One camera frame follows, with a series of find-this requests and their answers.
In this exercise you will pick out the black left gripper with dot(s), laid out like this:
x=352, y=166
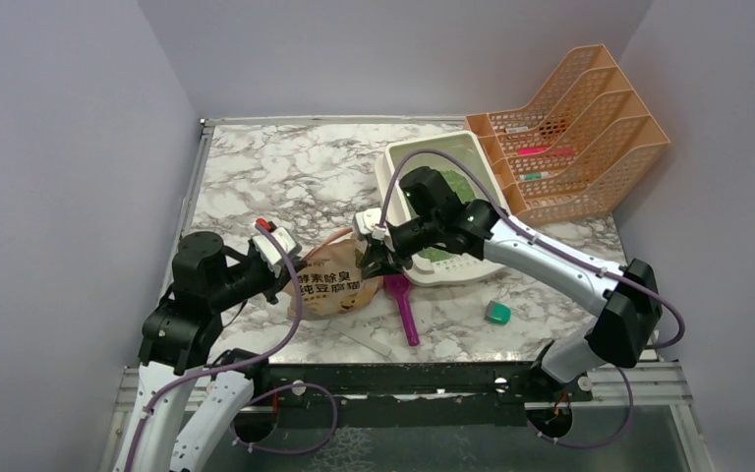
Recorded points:
x=290, y=267

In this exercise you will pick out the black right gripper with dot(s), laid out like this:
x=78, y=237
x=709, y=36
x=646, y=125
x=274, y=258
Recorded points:
x=386, y=259

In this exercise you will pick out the magenta plastic litter scoop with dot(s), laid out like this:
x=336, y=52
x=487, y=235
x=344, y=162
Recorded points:
x=398, y=286

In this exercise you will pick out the orange cat litter bag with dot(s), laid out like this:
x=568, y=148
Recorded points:
x=331, y=284

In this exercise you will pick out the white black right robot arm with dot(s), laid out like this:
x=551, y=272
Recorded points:
x=620, y=297

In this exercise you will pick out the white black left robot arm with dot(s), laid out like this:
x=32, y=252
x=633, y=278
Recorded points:
x=182, y=405

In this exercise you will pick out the green cat litter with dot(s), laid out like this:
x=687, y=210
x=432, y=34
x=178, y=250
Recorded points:
x=465, y=191

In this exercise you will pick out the small green box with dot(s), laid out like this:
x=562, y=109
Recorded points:
x=497, y=313

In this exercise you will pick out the white plastic litter box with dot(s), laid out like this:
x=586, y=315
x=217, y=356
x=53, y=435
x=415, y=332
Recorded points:
x=465, y=147

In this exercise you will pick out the green marker pen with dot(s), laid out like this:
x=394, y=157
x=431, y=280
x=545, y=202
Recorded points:
x=534, y=176

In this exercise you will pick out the white marker pen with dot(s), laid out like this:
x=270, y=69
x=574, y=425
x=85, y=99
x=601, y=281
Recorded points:
x=514, y=130

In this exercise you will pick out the pink marker pen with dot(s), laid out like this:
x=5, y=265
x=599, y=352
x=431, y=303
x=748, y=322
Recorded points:
x=537, y=150

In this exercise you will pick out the orange mesh file organizer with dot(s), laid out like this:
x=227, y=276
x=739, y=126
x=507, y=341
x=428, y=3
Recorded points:
x=588, y=104

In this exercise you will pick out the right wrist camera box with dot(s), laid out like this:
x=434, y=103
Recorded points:
x=367, y=231

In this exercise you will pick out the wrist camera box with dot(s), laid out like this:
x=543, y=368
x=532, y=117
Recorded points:
x=367, y=231
x=276, y=246

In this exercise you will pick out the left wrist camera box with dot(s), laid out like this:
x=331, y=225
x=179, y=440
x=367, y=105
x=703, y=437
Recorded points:
x=276, y=246

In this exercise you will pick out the black metal base rail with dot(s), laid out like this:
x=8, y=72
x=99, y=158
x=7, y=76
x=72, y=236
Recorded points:
x=501, y=383

